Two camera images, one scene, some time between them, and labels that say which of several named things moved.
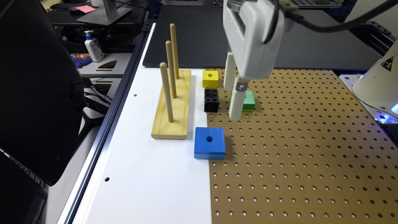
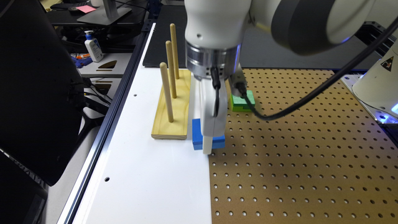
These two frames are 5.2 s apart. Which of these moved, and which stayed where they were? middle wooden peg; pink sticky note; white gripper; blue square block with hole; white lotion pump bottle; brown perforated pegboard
Moved: white gripper; blue square block with hole
Stayed: brown perforated pegboard; white lotion pump bottle; pink sticky note; middle wooden peg
